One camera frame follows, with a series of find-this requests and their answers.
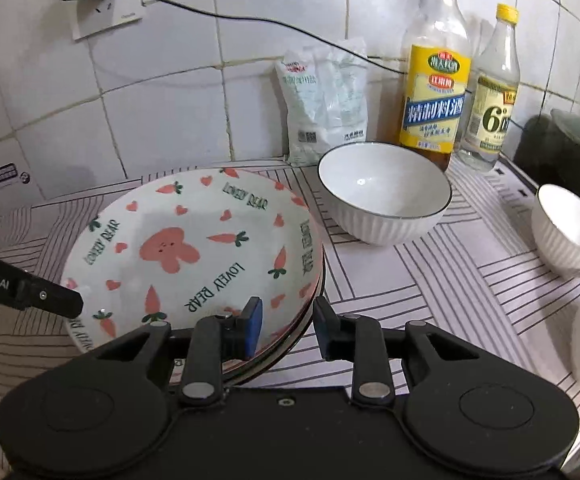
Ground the blue egg plate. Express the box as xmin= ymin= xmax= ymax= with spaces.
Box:
xmin=223 ymin=249 xmax=327 ymax=386

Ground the white carrot bunny plate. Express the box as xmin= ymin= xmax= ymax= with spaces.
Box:
xmin=61 ymin=168 xmax=322 ymax=352

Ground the large white ribbed bowl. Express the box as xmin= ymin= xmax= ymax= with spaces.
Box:
xmin=317 ymin=142 xmax=453 ymax=246

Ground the small white ribbed bowl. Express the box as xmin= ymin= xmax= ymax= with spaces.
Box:
xmin=531 ymin=184 xmax=580 ymax=278

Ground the white salt bag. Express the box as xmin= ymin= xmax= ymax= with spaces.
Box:
xmin=275 ymin=38 xmax=368 ymax=167

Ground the clear vinegar bottle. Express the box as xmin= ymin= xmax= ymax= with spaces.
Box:
xmin=455 ymin=3 xmax=520 ymax=172

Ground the black wok with lid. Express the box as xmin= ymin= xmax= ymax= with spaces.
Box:
xmin=512 ymin=108 xmax=580 ymax=194

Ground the yellow label cooking wine bottle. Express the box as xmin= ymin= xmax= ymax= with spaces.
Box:
xmin=398 ymin=0 xmax=472 ymax=170

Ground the wall sticker label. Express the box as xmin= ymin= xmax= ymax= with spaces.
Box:
xmin=0 ymin=162 xmax=31 ymax=190

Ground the white wall socket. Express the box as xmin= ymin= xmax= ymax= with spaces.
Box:
xmin=68 ymin=0 xmax=145 ymax=41

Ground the black power cable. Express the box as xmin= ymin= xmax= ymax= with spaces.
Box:
xmin=84 ymin=0 xmax=404 ymax=75

